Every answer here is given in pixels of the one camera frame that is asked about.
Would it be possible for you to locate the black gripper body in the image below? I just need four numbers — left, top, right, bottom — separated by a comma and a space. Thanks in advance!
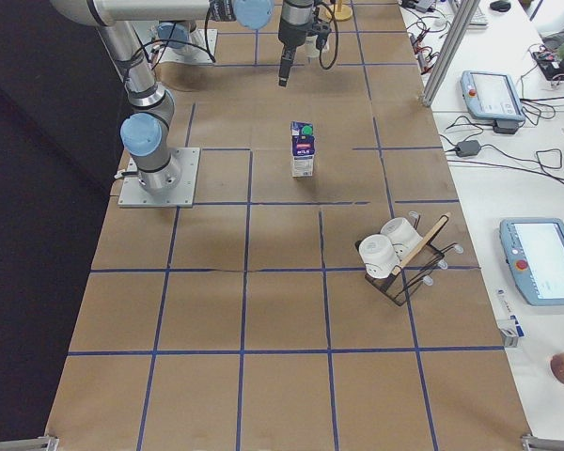
278, 0, 314, 48

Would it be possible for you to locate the white ceramic mug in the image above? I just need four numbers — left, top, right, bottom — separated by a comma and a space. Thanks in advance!
305, 35, 320, 59

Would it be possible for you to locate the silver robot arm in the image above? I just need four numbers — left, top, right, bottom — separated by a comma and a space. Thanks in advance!
155, 22, 194, 51
52, 1, 274, 194

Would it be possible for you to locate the blue white milk carton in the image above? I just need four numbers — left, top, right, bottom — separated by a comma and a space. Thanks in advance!
290, 121, 316, 178

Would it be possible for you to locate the white cup on rack rear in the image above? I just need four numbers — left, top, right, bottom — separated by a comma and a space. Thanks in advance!
381, 217, 423, 253

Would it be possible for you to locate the white cup on rack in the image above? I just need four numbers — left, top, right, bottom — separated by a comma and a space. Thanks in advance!
381, 217, 423, 253
358, 234, 400, 279

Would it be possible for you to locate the white cup on rack front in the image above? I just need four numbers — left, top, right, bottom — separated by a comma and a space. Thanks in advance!
358, 234, 400, 279

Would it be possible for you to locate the wooden mug tree stand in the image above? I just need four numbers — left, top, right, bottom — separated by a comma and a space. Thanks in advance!
326, 0, 353, 22

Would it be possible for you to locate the black power adapter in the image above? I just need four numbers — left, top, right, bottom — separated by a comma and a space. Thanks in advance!
454, 139, 481, 158

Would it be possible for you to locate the far blue teach pendant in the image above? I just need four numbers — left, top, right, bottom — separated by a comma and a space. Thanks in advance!
460, 70, 525, 122

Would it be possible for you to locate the blue teach pendant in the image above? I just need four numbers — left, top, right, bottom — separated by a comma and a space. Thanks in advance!
460, 70, 525, 122
499, 218, 564, 306

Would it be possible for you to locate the near blue teach pendant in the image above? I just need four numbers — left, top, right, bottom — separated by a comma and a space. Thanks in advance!
499, 218, 564, 306

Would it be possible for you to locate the small white blue box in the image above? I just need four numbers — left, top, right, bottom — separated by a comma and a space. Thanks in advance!
495, 289, 525, 348

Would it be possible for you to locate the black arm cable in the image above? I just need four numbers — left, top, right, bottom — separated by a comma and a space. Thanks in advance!
309, 0, 340, 70

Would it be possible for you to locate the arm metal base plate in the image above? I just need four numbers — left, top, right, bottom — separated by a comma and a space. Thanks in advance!
154, 28, 217, 65
118, 148, 200, 208

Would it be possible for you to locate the aluminium frame post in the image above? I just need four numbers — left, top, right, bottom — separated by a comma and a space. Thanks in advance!
420, 0, 479, 107

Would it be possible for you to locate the black wire cup rack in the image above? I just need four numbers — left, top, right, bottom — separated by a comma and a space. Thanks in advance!
354, 211, 463, 306

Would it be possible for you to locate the right corner aluminium bracket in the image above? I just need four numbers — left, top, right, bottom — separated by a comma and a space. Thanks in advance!
521, 434, 564, 451

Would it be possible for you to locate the corner aluminium bracket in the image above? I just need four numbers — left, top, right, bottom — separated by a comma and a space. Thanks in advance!
521, 434, 564, 451
0, 436, 59, 451

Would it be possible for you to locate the left corner aluminium bracket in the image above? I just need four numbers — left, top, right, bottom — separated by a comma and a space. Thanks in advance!
0, 436, 59, 451

